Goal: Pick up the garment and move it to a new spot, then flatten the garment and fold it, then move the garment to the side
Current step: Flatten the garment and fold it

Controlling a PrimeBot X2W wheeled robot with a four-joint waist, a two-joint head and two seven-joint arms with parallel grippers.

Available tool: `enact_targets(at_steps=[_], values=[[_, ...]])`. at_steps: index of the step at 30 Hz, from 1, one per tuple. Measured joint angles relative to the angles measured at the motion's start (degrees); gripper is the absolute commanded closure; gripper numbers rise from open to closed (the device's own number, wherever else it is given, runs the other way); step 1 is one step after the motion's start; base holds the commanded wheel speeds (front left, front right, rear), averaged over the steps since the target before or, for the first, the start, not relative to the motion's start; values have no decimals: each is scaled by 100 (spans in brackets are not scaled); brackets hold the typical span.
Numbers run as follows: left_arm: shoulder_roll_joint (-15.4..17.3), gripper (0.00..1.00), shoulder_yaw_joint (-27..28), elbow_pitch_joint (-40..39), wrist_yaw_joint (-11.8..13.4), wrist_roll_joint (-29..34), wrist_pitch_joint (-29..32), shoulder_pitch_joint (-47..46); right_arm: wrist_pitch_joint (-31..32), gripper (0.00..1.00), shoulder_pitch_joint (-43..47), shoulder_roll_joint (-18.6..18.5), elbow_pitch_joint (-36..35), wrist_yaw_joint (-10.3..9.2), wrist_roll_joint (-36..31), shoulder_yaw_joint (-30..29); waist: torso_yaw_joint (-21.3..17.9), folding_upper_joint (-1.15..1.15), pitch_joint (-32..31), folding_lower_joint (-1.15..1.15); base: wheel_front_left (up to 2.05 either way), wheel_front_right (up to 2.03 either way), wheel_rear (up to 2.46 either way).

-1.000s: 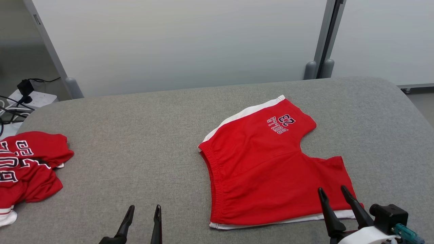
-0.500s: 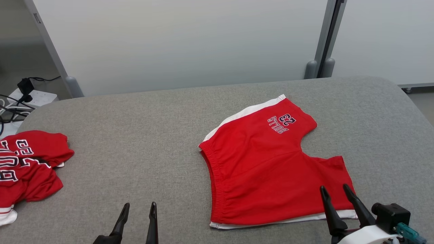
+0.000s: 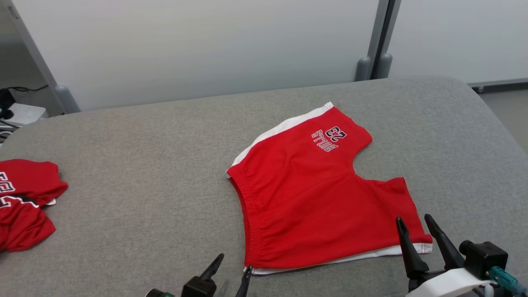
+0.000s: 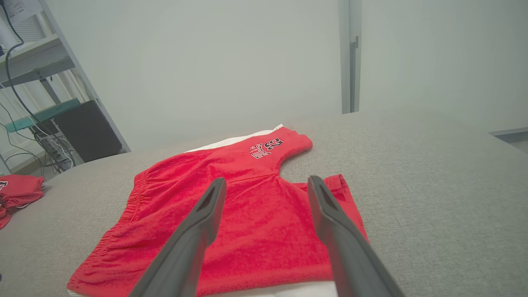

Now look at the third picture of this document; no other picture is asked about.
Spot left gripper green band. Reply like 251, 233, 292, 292
144, 253, 253, 297

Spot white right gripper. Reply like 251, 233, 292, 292
396, 214, 495, 297

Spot red basketball shorts white stripe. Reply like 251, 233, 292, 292
226, 102, 434, 276

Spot red jersey white sleeves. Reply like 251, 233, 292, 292
0, 159, 69, 253

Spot white power strip with plug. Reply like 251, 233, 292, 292
0, 103, 48, 129

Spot black plug adapter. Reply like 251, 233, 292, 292
0, 88, 16, 120

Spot teal cable connector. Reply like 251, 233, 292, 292
489, 266, 528, 297

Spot grey double partition post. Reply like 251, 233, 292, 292
355, 0, 403, 81

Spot black power cable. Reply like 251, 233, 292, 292
7, 84, 49, 94

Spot grey slanted partition post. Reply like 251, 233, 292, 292
0, 0, 81, 114

